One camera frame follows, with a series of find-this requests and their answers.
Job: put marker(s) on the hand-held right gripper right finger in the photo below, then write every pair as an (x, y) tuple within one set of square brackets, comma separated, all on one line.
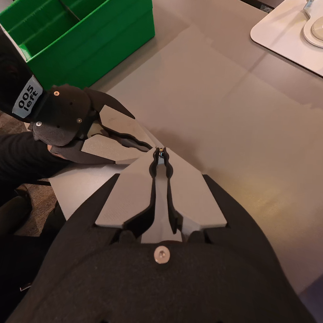
[(194, 199)]

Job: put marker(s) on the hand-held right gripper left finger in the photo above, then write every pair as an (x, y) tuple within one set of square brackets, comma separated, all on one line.
[(126, 199)]

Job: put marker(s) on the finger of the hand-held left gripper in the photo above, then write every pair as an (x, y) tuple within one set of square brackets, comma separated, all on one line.
[(103, 149), (121, 123)]

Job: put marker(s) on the thin metal screw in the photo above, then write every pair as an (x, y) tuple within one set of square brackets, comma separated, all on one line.
[(160, 151)]

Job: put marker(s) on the person's left forearm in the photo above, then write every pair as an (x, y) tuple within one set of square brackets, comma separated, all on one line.
[(22, 156)]

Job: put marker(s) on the grey desk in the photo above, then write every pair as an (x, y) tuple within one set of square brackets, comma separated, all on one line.
[(227, 126)]

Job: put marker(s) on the person's left hand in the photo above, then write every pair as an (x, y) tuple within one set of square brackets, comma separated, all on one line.
[(50, 149)]

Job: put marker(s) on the green plastic bin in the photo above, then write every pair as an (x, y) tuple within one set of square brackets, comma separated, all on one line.
[(75, 50)]

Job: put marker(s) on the white document stand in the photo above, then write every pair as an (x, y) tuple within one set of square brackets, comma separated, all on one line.
[(277, 32)]

